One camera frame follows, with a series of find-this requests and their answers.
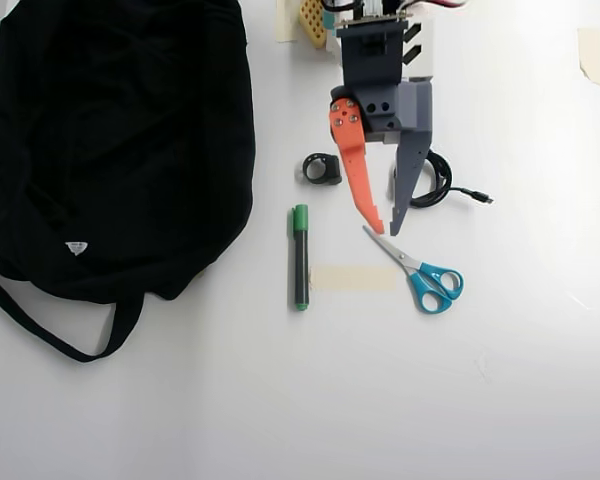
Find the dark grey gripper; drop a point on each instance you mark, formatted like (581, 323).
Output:
(383, 111)

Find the green marker pen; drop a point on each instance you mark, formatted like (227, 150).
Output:
(301, 250)

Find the black fabric bag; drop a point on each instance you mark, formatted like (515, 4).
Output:
(120, 150)

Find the wide beige masking tape strip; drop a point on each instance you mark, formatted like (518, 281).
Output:
(355, 279)

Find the yellow perforated base part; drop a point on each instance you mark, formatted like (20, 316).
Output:
(312, 22)

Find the camera circuit board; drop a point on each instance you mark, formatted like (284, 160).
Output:
(370, 20)

